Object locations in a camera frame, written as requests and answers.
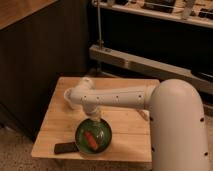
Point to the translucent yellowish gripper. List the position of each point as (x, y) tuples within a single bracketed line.
[(95, 118)]

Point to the green ceramic bowl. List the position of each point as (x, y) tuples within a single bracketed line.
[(101, 132)]

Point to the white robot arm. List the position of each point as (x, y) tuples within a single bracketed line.
[(177, 123)]

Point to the red carrot toy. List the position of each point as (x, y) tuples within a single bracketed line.
[(91, 140)]

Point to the wooden folding table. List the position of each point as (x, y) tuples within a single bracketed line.
[(130, 130)]

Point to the black smartphone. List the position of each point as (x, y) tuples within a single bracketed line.
[(65, 148)]

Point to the white tube bottle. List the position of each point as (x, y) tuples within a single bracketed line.
[(144, 115)]

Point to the dark wooden cabinet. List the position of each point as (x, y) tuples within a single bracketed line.
[(34, 53)]

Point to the metal shelf rack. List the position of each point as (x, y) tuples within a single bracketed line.
[(177, 33)]

